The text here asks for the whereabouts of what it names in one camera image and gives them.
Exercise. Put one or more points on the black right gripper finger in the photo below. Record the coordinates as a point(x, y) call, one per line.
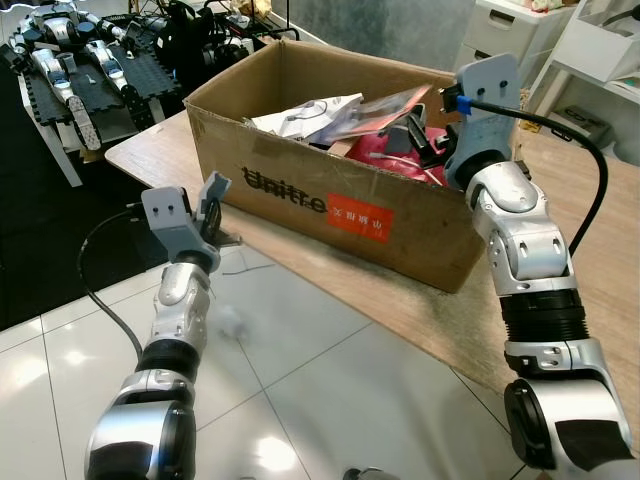
point(420, 130)

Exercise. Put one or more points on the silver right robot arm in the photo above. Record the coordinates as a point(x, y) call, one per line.
point(520, 230)

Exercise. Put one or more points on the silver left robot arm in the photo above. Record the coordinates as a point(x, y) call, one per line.
point(180, 300)

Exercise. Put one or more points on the pink red plastic bag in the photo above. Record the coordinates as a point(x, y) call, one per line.
point(380, 155)

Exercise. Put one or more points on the large printed cardboard box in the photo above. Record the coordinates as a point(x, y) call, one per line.
point(300, 200)

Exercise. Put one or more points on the small white crumpled scrap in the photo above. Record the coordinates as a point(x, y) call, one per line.
point(230, 322)

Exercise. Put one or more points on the white printed paper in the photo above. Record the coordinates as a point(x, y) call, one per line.
point(300, 118)

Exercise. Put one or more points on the white drawer cabinet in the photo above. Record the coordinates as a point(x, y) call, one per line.
point(500, 35)

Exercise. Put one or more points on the black tile mat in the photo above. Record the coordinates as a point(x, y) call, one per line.
point(130, 90)

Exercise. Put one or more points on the white labelled box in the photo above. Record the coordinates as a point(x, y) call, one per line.
point(580, 120)

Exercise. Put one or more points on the black equipment pile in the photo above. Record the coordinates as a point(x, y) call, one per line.
point(190, 45)

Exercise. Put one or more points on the light wooden table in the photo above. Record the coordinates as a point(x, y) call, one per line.
point(590, 250)

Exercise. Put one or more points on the white shelf unit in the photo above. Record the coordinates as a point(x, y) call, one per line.
point(600, 70)

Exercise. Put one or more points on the silver humanoid robot lying down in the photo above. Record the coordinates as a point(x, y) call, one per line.
point(60, 65)

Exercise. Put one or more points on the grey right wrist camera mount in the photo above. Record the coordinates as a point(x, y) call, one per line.
point(490, 85)

